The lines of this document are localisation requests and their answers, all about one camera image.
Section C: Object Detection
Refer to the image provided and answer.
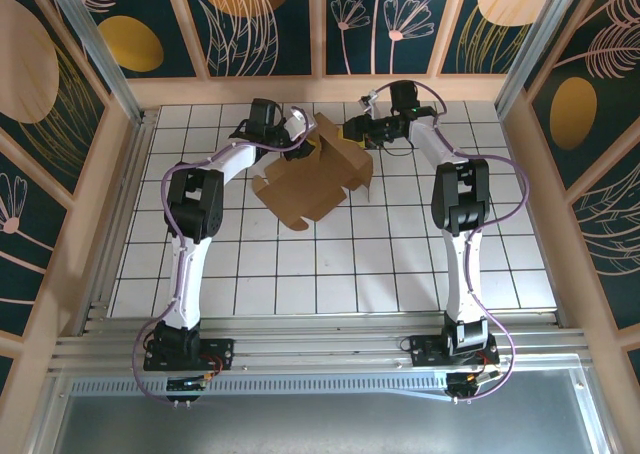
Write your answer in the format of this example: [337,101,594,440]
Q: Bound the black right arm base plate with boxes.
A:
[409,333,501,368]

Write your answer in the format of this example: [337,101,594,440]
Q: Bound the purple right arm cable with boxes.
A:
[372,80,531,404]

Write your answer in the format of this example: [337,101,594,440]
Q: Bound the brown cardboard box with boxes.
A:
[249,112,375,233]

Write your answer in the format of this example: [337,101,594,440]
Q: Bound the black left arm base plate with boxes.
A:
[142,337,236,373]

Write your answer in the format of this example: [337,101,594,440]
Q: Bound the grey sheet metal tray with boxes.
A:
[24,366,616,454]

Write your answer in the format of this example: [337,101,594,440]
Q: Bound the perforated grey cable duct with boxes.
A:
[68,376,451,401]

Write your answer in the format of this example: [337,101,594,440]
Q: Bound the aluminium extrusion table frame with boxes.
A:
[47,104,594,375]

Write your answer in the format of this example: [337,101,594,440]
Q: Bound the aluminium corner post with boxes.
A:
[493,0,587,120]
[41,0,146,125]

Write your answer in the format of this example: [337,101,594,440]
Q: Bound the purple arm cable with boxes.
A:
[131,106,307,406]
[372,80,531,404]

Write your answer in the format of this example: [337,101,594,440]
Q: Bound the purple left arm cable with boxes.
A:
[131,106,307,406]

